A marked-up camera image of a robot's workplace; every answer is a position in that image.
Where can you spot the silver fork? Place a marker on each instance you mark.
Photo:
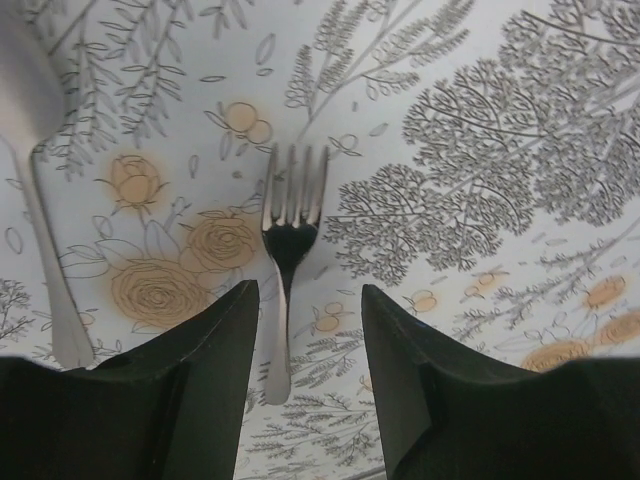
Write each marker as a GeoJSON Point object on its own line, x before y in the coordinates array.
{"type": "Point", "coordinates": [290, 221]}

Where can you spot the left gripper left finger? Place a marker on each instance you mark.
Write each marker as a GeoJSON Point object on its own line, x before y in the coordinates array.
{"type": "Point", "coordinates": [171, 408]}

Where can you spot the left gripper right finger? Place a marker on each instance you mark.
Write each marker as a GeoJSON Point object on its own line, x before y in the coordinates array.
{"type": "Point", "coordinates": [446, 411]}

